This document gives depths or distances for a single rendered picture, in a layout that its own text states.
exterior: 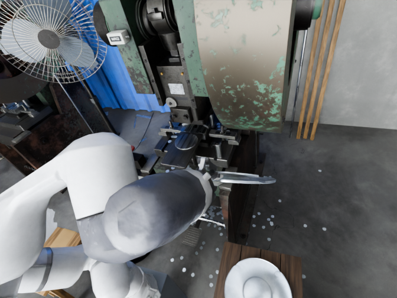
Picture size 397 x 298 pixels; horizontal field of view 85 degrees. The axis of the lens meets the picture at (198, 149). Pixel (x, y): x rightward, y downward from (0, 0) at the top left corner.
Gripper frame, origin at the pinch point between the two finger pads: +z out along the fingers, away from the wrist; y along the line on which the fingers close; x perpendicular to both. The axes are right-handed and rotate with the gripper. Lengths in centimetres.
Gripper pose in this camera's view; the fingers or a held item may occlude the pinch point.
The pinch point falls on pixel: (215, 179)
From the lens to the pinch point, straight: 59.7
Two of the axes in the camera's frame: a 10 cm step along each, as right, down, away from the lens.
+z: 3.0, 0.2, 9.5
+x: -9.5, -0.5, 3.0
